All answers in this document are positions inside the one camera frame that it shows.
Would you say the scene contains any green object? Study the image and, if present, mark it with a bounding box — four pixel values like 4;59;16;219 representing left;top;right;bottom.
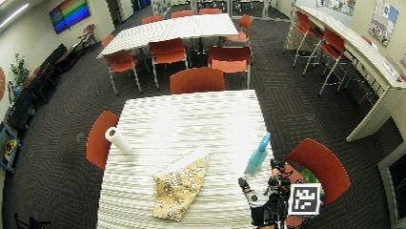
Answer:
301;168;321;185

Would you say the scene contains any blue spray bottle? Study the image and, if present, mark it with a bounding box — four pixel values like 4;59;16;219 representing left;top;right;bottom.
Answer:
245;132;273;176

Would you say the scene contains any white marker cube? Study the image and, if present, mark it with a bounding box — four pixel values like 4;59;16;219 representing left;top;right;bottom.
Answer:
286;182;322;217

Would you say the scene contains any red curved-back chair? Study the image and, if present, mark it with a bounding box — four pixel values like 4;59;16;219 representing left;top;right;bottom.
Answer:
85;110;123;172
284;137;353;206
169;67;228;95

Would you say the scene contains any yellow floral cloth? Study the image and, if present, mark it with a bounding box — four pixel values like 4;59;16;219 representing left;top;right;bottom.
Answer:
151;156;209;222

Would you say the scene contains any white flat board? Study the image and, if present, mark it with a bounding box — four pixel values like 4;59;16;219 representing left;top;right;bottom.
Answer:
153;145;210;177

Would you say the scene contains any white striped work table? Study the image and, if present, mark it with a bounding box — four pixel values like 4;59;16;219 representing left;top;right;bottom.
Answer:
95;89;281;229

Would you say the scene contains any white paper towel roll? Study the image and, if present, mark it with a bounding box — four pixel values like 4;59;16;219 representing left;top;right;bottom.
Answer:
104;126;133;156

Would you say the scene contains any red bar stool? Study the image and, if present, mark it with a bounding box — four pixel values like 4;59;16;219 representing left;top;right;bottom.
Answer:
284;10;324;69
302;28;353;97

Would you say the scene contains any cluster of red dining chairs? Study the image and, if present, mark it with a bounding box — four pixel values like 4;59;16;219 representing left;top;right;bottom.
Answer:
99;7;256;95

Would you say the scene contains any long white table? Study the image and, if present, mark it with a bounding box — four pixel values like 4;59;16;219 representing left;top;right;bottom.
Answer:
96;12;240;59

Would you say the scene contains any blue crate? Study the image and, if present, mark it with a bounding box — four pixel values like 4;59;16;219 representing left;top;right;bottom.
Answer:
0;123;21;174

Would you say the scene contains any black bench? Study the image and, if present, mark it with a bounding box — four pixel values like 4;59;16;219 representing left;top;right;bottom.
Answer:
5;43;68;131

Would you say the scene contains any green potted plant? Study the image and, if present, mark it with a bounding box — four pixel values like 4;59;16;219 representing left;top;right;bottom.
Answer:
8;52;33;96

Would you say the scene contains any long white wall counter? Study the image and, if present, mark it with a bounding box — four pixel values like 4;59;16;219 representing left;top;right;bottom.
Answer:
290;4;406;143

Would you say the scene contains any blue wall poster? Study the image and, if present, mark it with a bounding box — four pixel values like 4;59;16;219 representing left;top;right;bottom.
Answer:
366;0;401;48

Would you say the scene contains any rainbow wall screen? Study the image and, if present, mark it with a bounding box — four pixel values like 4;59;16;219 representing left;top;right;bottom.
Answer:
48;0;92;35

